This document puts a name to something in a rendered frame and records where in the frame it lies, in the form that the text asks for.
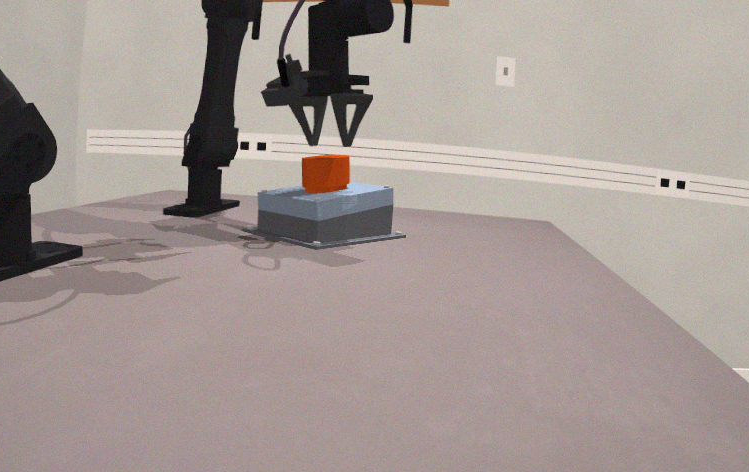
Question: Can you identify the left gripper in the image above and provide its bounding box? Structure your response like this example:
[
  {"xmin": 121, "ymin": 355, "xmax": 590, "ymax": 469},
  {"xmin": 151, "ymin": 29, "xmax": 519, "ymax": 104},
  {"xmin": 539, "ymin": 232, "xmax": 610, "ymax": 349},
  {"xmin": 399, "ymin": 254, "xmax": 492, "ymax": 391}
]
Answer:
[{"xmin": 266, "ymin": 38, "xmax": 373, "ymax": 147}]

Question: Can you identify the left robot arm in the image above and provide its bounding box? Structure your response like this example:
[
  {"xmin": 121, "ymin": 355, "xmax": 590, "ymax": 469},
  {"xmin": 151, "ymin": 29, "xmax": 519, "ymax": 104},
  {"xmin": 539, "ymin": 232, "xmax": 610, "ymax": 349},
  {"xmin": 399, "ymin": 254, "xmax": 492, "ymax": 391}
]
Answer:
[{"xmin": 163, "ymin": 0, "xmax": 394, "ymax": 217}]

